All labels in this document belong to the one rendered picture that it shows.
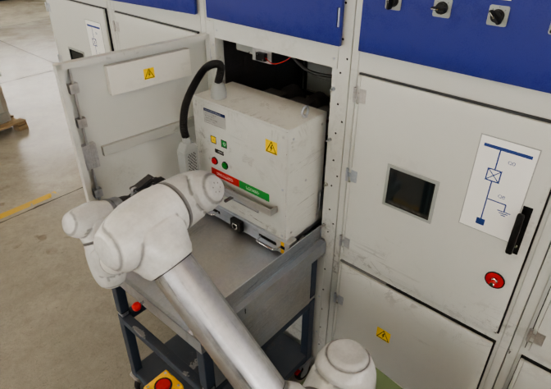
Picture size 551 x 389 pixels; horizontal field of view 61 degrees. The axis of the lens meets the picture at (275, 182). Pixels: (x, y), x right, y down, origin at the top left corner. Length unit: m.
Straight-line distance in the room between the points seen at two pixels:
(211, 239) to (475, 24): 1.25
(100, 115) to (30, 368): 1.48
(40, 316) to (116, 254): 2.10
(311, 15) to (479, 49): 0.54
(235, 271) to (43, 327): 1.50
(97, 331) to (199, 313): 1.86
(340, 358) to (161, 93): 1.25
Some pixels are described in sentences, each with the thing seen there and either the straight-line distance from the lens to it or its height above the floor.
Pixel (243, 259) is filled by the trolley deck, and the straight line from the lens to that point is 1.85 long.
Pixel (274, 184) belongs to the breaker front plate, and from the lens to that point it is 1.70.
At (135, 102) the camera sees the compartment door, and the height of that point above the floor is 1.37.
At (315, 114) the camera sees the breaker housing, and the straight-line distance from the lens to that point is 1.69.
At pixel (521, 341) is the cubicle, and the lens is 1.76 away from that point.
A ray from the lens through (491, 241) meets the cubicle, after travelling 1.55.
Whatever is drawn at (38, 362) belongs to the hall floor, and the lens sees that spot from 2.85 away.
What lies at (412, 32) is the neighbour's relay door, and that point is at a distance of 1.42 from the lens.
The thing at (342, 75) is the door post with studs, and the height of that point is 1.55.
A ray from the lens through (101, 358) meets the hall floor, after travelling 2.75.
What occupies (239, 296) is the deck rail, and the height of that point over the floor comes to 0.87.
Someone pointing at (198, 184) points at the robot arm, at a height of 1.49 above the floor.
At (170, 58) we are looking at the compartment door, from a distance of 1.92.
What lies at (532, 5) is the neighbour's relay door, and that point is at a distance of 1.30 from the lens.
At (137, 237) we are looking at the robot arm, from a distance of 1.00.
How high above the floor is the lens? 2.06
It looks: 32 degrees down
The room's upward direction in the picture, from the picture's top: straight up
